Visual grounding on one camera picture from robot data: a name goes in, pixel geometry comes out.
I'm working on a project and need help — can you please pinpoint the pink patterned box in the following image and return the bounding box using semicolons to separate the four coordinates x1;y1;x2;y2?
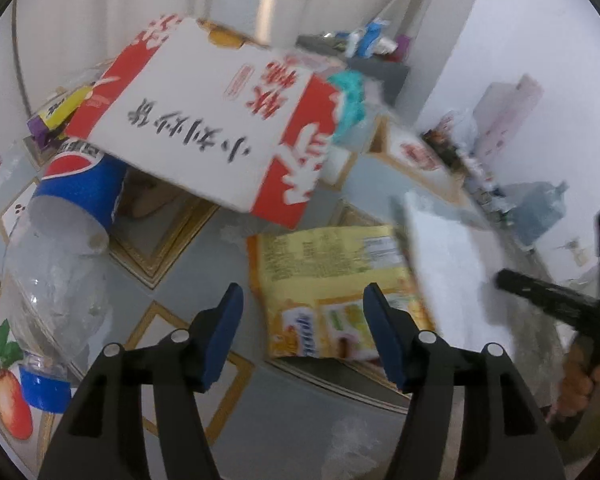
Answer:
474;73;544;157

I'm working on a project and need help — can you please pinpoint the purple and yellow packet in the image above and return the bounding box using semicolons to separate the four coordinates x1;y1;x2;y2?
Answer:
26;85;95;147

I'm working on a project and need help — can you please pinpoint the blue water jug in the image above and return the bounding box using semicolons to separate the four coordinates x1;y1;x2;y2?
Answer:
509;181;569;247

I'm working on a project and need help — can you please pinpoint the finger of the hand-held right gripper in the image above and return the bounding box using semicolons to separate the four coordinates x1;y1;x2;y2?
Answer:
496;269;600;357

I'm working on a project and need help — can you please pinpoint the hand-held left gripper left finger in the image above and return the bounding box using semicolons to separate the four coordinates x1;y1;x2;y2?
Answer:
37;282;246;480

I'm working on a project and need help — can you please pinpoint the white plastic bag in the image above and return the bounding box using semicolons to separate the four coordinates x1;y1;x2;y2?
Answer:
449;109;479;147

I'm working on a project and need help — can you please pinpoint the fruit printed tablecloth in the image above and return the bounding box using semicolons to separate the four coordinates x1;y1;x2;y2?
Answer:
0;60;556;480

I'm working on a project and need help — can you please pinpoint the clear plastic bottle blue label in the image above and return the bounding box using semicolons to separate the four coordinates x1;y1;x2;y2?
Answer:
2;210;117;415

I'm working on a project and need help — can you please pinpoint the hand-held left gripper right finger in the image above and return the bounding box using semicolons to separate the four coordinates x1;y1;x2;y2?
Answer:
362;282;566;480

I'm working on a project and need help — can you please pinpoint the red and white cardboard box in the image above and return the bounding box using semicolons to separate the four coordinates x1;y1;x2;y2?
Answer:
64;14;344;229

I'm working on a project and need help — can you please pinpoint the person's right hand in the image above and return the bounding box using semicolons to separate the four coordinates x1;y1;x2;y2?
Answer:
555;339;600;420

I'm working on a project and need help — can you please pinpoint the yellow snack packet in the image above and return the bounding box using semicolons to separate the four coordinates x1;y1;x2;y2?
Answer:
245;225;437;362

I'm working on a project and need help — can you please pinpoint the blue and white bottle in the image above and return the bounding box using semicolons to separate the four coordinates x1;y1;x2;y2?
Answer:
346;17;392;59

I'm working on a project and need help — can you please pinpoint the brown cardboard box red print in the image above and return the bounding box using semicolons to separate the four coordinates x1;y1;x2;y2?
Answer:
366;115;462;197

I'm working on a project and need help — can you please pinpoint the teal plastic bag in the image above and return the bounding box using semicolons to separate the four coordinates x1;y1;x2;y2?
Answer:
326;70;370;132

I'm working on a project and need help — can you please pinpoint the grey cabinet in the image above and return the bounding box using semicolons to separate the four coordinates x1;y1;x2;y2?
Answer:
296;34;412;107

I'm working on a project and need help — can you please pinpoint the blue paper cup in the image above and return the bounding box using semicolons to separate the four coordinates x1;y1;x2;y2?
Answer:
29;137;129;257

